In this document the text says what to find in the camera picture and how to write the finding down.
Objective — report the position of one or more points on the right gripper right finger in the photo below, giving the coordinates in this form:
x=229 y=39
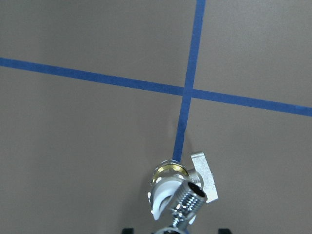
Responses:
x=223 y=231

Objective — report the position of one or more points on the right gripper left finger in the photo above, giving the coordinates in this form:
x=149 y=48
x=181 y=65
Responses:
x=127 y=231

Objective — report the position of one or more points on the chrome metal pipe fitting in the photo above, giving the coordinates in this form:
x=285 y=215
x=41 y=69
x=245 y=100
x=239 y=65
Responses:
x=178 y=210

